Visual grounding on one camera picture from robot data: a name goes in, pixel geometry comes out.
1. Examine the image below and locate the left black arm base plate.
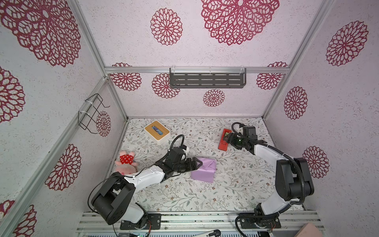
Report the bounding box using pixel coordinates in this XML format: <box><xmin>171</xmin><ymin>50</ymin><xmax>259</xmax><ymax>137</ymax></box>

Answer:
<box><xmin>120</xmin><ymin>213</ymin><xmax>162</xmax><ymax>230</ymax></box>

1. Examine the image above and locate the black knob handle front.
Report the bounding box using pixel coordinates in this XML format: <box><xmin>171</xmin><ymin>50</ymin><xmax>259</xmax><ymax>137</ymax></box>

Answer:
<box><xmin>193</xmin><ymin>229</ymin><xmax>221</xmax><ymax>237</ymax></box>

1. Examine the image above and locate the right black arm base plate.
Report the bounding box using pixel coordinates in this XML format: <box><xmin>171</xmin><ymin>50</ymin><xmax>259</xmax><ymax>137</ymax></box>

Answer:
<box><xmin>238</xmin><ymin>213</ymin><xmax>282</xmax><ymax>230</ymax></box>

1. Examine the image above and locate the pink wrapping paper sheet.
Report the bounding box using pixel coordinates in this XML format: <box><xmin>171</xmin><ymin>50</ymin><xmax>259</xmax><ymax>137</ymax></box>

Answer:
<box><xmin>190</xmin><ymin>158</ymin><xmax>216</xmax><ymax>183</ymax></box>

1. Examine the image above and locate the red tape dispenser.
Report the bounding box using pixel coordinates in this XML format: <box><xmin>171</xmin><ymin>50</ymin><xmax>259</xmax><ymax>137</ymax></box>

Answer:
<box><xmin>218</xmin><ymin>128</ymin><xmax>232</xmax><ymax>151</ymax></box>

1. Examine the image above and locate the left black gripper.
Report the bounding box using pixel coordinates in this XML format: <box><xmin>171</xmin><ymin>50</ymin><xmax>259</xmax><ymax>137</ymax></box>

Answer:
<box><xmin>174</xmin><ymin>157</ymin><xmax>203</xmax><ymax>175</ymax></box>

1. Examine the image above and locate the pink object bottom right corner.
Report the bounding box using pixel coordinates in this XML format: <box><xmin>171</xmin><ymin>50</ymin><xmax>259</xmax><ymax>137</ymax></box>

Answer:
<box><xmin>295</xmin><ymin>223</ymin><xmax>323</xmax><ymax>237</ymax></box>

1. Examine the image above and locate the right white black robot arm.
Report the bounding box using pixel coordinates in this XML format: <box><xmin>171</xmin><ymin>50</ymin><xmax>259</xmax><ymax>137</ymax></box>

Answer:
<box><xmin>224</xmin><ymin>122</ymin><xmax>315</xmax><ymax>216</ymax></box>

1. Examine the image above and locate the white box with wooden lid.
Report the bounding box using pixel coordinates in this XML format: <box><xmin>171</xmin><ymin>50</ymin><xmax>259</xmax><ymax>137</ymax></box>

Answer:
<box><xmin>144</xmin><ymin>120</ymin><xmax>171</xmax><ymax>145</ymax></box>

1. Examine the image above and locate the black wire wall rack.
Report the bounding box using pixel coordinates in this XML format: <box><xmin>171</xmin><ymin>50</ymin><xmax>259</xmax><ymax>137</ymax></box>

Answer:
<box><xmin>77</xmin><ymin>93</ymin><xmax>112</xmax><ymax>137</ymax></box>

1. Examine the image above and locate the pink plush toy red dress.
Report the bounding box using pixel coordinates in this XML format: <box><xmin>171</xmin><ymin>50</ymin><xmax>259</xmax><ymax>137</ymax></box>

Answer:
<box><xmin>114</xmin><ymin>150</ymin><xmax>138</xmax><ymax>175</ymax></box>

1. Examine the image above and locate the blue item on wooden lid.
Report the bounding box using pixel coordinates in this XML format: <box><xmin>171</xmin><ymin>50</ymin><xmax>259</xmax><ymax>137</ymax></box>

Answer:
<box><xmin>152</xmin><ymin>126</ymin><xmax>163</xmax><ymax>136</ymax></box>

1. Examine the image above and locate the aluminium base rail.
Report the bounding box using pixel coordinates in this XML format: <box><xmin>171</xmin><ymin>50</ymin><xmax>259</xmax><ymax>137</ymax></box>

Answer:
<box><xmin>74</xmin><ymin>210</ymin><xmax>326</xmax><ymax>237</ymax></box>

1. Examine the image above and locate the grey slotted wall shelf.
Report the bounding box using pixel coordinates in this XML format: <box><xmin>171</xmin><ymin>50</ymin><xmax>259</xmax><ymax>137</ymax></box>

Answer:
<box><xmin>169</xmin><ymin>68</ymin><xmax>246</xmax><ymax>89</ymax></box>

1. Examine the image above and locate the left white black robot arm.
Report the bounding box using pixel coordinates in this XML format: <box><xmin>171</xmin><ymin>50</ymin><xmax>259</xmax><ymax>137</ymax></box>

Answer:
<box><xmin>91</xmin><ymin>147</ymin><xmax>203</xmax><ymax>229</ymax></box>

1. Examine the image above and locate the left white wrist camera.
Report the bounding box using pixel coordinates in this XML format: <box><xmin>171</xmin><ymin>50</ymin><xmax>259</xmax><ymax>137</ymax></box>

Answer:
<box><xmin>180</xmin><ymin>145</ymin><xmax>190</xmax><ymax>155</ymax></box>

